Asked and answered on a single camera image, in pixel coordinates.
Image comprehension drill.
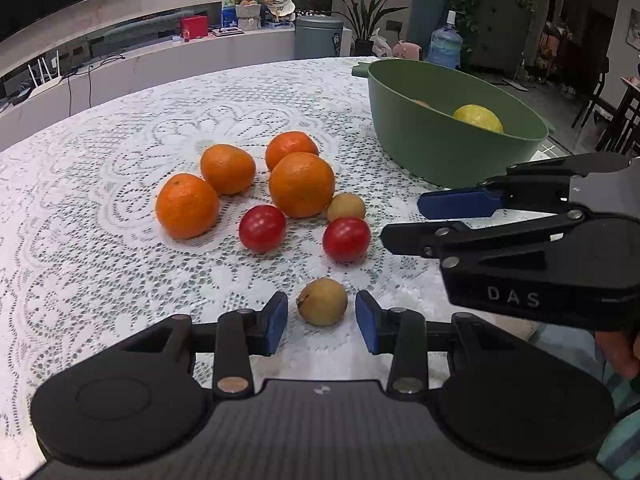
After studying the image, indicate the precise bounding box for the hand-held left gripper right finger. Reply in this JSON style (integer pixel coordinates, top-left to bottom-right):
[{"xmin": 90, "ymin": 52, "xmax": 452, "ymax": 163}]
[{"xmin": 355, "ymin": 290, "xmax": 531, "ymax": 400}]

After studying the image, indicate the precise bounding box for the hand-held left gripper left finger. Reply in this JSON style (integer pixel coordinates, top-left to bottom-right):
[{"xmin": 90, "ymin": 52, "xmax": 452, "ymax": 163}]
[{"xmin": 120, "ymin": 291, "xmax": 289, "ymax": 397}]

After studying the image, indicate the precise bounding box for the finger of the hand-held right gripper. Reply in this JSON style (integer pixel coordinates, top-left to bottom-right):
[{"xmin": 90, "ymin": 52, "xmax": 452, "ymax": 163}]
[
  {"xmin": 417, "ymin": 153, "xmax": 632, "ymax": 219},
  {"xmin": 380, "ymin": 208, "xmax": 587, "ymax": 267}
]

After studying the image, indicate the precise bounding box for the brown longan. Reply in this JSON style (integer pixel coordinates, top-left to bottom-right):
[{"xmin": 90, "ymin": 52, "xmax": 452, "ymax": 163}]
[
  {"xmin": 296, "ymin": 278, "xmax": 349, "ymax": 327},
  {"xmin": 326, "ymin": 193, "xmax": 367, "ymax": 223}
]

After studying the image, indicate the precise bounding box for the green plastic bowl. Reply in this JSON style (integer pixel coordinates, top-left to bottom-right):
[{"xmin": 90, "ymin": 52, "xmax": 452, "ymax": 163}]
[{"xmin": 351, "ymin": 59, "xmax": 550, "ymax": 187}]

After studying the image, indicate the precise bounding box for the red cherry tomato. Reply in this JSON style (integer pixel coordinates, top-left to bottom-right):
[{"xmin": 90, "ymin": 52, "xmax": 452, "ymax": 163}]
[
  {"xmin": 238, "ymin": 204, "xmax": 287, "ymax": 254},
  {"xmin": 322, "ymin": 216, "xmax": 372, "ymax": 264}
]

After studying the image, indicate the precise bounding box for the orange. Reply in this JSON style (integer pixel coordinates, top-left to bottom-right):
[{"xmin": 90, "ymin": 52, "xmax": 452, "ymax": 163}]
[
  {"xmin": 200, "ymin": 144, "xmax": 257, "ymax": 196},
  {"xmin": 264, "ymin": 131, "xmax": 320, "ymax": 172},
  {"xmin": 155, "ymin": 173, "xmax": 221, "ymax": 240},
  {"xmin": 268, "ymin": 152, "xmax": 336, "ymax": 219}
]

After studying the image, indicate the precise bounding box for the person's right hand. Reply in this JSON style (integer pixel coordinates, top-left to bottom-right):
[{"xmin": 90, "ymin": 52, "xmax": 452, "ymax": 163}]
[{"xmin": 595, "ymin": 330, "xmax": 640, "ymax": 381}]

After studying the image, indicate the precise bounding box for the yellow lemon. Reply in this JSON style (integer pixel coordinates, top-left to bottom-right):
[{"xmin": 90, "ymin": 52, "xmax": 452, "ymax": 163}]
[{"xmin": 453, "ymin": 104, "xmax": 505, "ymax": 135}]

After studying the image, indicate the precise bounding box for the blue water jug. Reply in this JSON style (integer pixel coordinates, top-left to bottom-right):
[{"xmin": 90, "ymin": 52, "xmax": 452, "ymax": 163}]
[{"xmin": 427, "ymin": 10, "xmax": 463, "ymax": 70}]

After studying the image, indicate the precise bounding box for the pink bag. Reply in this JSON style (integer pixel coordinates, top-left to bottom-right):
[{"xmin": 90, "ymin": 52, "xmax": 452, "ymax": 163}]
[{"xmin": 392, "ymin": 41, "xmax": 423, "ymax": 61}]

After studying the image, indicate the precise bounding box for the striped teal clothing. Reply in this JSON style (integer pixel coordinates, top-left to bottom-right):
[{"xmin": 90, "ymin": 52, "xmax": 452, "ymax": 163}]
[{"xmin": 595, "ymin": 375, "xmax": 640, "ymax": 476}]

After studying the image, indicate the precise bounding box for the dark wooden chair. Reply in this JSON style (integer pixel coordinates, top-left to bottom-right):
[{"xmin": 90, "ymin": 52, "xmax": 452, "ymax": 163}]
[{"xmin": 572, "ymin": 55, "xmax": 611, "ymax": 131}]

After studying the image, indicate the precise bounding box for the green cabinet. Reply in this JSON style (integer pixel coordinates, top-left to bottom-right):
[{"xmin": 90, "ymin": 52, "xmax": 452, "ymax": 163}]
[{"xmin": 470, "ymin": 0, "xmax": 533, "ymax": 78}]

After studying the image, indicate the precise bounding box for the potted long-leaf plant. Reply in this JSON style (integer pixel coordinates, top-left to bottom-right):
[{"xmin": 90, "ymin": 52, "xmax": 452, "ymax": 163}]
[{"xmin": 322, "ymin": 0, "xmax": 416, "ymax": 57}]

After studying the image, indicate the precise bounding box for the white lace tablecloth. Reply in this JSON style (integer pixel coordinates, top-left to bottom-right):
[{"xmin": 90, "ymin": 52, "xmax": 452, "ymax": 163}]
[{"xmin": 0, "ymin": 56, "xmax": 566, "ymax": 461}]

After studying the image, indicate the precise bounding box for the grey trash bin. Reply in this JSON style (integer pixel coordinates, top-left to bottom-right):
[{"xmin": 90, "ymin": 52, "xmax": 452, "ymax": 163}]
[{"xmin": 294, "ymin": 15, "xmax": 345, "ymax": 60}]

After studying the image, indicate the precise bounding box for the white media console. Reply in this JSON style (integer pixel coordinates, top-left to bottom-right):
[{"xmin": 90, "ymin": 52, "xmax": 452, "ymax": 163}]
[{"xmin": 0, "ymin": 2, "xmax": 296, "ymax": 153}]

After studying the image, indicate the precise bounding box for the red box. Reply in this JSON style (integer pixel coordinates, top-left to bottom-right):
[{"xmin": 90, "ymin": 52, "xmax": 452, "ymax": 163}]
[{"xmin": 180, "ymin": 15, "xmax": 209, "ymax": 41}]

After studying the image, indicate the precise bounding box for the white router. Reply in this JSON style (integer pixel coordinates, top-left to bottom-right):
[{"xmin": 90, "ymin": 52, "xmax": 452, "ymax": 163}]
[{"xmin": 27, "ymin": 50, "xmax": 63, "ymax": 98}]

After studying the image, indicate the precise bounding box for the black cable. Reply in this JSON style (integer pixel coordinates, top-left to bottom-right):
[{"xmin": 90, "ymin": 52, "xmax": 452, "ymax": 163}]
[{"xmin": 66, "ymin": 62, "xmax": 93, "ymax": 111}]

